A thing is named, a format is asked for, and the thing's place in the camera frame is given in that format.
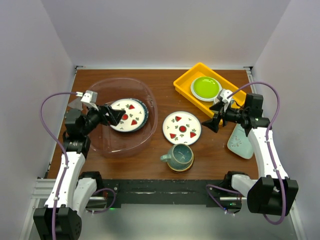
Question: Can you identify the clear plastic bin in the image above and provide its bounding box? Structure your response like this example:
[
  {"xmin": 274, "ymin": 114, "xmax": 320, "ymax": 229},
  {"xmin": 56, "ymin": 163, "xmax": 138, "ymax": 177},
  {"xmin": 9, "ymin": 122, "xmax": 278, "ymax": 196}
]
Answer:
[{"xmin": 89, "ymin": 77, "xmax": 158, "ymax": 158}]

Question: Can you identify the blue floral plate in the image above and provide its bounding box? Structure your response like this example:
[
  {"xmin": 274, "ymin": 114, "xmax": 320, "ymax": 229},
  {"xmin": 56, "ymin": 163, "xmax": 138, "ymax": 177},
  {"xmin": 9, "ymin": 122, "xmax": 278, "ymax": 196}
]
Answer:
[{"xmin": 129, "ymin": 97, "xmax": 150, "ymax": 133}]

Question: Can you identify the teal glazed mug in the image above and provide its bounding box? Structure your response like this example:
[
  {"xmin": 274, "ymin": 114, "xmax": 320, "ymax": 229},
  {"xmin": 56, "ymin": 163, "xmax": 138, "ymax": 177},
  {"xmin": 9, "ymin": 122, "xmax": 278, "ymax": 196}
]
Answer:
[{"xmin": 160, "ymin": 144, "xmax": 194, "ymax": 168}]

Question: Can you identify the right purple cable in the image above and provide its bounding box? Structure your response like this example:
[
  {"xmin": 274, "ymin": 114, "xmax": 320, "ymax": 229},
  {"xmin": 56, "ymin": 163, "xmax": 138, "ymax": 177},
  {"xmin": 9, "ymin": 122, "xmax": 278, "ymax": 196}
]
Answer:
[{"xmin": 206, "ymin": 81, "xmax": 287, "ymax": 225}]

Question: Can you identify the light blue mug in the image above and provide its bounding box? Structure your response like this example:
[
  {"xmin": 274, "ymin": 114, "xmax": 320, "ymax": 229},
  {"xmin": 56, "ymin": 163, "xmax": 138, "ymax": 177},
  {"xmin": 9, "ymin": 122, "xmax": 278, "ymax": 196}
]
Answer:
[{"xmin": 213, "ymin": 96, "xmax": 221, "ymax": 105}]

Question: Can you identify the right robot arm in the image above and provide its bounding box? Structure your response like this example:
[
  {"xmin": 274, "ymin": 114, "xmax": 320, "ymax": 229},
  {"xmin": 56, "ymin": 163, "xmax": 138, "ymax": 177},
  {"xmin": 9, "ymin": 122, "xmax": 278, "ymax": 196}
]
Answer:
[{"xmin": 202, "ymin": 89, "xmax": 299, "ymax": 216}]

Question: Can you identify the purple cable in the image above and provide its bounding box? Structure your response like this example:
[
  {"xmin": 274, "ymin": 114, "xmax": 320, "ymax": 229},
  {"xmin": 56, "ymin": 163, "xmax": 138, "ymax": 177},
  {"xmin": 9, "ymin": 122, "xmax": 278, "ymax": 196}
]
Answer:
[
  {"xmin": 40, "ymin": 91, "xmax": 78, "ymax": 240},
  {"xmin": 206, "ymin": 81, "xmax": 287, "ymax": 225}
]

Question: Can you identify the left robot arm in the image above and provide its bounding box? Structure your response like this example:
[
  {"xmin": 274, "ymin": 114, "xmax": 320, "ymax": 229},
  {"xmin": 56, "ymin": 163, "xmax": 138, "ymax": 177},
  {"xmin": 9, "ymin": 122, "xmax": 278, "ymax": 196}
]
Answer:
[{"xmin": 33, "ymin": 104, "xmax": 126, "ymax": 240}]

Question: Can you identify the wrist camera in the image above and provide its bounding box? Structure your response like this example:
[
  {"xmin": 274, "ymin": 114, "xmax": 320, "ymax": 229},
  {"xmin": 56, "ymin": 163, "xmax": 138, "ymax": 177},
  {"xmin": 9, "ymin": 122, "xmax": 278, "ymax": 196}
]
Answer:
[
  {"xmin": 75, "ymin": 90, "xmax": 99, "ymax": 111},
  {"xmin": 217, "ymin": 88, "xmax": 233, "ymax": 104}
]

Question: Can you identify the yellow plastic tray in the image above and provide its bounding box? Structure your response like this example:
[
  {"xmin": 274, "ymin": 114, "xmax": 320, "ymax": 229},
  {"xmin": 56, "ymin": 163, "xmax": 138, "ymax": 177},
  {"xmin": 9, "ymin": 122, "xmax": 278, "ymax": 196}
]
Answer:
[{"xmin": 173, "ymin": 62, "xmax": 240, "ymax": 118}]

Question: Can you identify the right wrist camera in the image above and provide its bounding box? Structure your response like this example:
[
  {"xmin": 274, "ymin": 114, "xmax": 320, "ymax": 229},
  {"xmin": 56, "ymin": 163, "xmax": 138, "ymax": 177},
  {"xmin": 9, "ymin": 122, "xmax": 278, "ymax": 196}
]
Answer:
[{"xmin": 217, "ymin": 88, "xmax": 233, "ymax": 104}]

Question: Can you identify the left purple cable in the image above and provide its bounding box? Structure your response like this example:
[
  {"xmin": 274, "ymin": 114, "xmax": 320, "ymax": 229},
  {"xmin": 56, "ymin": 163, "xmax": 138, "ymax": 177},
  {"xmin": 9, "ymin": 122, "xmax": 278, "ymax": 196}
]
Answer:
[{"xmin": 40, "ymin": 91, "xmax": 78, "ymax": 240}]

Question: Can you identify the green rimmed lettered plate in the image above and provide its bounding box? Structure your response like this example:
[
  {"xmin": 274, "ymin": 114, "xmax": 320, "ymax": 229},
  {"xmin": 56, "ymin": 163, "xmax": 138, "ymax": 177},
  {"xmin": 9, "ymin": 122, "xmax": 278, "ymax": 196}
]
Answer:
[{"xmin": 128, "ymin": 98, "xmax": 149, "ymax": 132}]

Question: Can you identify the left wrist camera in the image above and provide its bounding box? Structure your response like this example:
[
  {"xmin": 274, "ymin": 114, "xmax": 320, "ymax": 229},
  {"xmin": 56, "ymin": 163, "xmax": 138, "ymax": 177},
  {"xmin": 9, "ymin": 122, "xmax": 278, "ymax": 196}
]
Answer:
[{"xmin": 75, "ymin": 90, "xmax": 99, "ymax": 111}]

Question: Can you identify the grey triangular marker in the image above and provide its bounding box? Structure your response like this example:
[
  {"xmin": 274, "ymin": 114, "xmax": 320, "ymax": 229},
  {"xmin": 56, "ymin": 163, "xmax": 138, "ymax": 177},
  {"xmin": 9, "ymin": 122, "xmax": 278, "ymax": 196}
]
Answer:
[{"xmin": 67, "ymin": 97, "xmax": 83, "ymax": 111}]

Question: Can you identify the aluminium frame rail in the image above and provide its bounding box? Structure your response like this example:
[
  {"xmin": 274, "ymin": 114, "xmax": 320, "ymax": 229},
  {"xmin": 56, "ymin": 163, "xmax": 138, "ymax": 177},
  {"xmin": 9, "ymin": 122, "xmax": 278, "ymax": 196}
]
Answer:
[{"xmin": 18, "ymin": 178, "xmax": 55, "ymax": 240}]

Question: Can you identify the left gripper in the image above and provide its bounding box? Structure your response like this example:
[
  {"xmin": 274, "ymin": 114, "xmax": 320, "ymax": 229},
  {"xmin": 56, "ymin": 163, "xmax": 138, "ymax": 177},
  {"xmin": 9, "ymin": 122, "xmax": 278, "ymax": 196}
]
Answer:
[{"xmin": 80, "ymin": 102, "xmax": 125, "ymax": 136}]

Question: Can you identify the yellow rimmed dark bowl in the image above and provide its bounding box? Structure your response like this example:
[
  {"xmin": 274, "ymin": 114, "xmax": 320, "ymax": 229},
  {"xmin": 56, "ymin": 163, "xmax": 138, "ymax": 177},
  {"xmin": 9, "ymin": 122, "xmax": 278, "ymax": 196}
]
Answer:
[{"xmin": 167, "ymin": 159, "xmax": 195, "ymax": 173}]

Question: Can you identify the watermelon pattern plate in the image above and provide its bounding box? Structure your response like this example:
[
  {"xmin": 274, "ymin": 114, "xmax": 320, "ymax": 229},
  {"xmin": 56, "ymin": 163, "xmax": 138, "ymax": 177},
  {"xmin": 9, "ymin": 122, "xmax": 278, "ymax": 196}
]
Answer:
[
  {"xmin": 110, "ymin": 98, "xmax": 149, "ymax": 133},
  {"xmin": 162, "ymin": 111, "xmax": 202, "ymax": 146}
]

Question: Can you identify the lime green plate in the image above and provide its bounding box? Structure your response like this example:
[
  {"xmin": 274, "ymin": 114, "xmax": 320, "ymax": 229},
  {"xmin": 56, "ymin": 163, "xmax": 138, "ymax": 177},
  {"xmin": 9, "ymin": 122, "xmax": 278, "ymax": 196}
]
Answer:
[{"xmin": 192, "ymin": 76, "xmax": 221, "ymax": 99}]

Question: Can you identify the pale blue rimmed plate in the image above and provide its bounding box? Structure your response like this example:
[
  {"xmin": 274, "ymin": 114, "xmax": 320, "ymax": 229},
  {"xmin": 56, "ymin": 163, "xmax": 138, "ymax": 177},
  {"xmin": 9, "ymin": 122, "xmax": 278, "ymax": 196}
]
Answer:
[{"xmin": 190, "ymin": 79, "xmax": 222, "ymax": 102}]

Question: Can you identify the pale green rectangular dish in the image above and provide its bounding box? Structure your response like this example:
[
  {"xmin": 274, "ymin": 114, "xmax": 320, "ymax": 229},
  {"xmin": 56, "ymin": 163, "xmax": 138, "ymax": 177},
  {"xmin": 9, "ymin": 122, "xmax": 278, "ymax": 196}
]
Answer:
[{"xmin": 227, "ymin": 124, "xmax": 254, "ymax": 160}]

